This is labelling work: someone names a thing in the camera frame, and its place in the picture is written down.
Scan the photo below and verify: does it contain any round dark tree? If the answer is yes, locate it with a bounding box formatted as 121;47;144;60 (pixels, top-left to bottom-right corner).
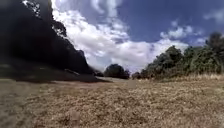
103;63;131;80

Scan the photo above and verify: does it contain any dry mown grass field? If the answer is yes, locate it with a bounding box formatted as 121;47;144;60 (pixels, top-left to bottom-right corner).
0;73;224;128

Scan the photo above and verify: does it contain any row of green trees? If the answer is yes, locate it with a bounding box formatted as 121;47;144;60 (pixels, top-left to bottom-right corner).
131;31;224;81

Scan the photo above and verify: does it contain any dark wooded slope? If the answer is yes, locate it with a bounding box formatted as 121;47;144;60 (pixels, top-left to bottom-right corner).
0;0;104;84

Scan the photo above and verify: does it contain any strip of tall dry grass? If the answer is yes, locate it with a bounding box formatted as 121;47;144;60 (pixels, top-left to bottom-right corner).
139;73;224;83

